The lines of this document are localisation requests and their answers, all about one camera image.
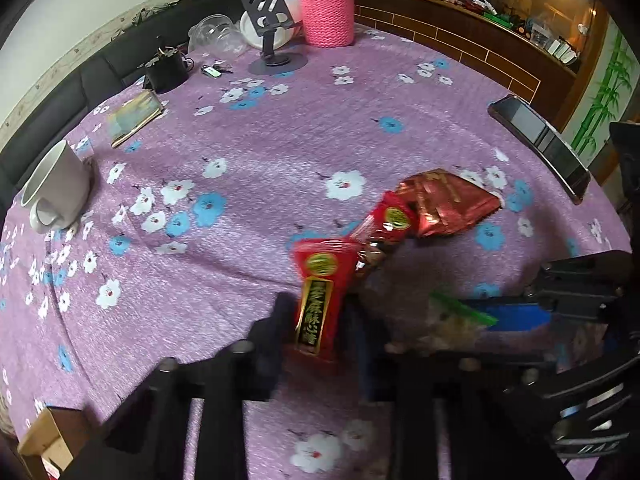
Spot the white bowl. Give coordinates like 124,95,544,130
240,0,306,51

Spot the red foil snack packet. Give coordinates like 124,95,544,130
397,167,503,238

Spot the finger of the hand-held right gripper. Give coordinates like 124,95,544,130
462,297,553,333
480,352,560,378

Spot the colourful booklet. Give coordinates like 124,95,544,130
107,91,166,149

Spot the red snack packet green logo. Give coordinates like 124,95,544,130
292,237,363,361

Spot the wooden display cabinet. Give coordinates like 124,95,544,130
287,0,611,131

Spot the black sofa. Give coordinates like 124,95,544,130
0,0,251,211

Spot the brown cardboard box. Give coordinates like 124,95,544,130
17,405,91,480

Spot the grey phone stand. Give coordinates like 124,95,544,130
237,0,309,76

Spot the clear plastic container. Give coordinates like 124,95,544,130
187,14,248,56

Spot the white mug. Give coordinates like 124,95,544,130
20,139,93,235

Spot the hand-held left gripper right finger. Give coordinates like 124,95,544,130
345,300,576,480

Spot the green bamboo wall decal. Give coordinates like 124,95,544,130
570,30,638,156

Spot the pink knit-sleeved bottle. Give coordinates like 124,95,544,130
288,0,356,50

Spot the red packet yellow round label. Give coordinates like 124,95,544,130
350,190,421,281

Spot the black pouch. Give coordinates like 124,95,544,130
144,47,190,95

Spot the clear packet green stripe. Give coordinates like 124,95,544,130
385,292,498,356

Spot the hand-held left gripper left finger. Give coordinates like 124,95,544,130
60,292,301,480

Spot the black smartphone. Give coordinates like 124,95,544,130
487,94,592,206

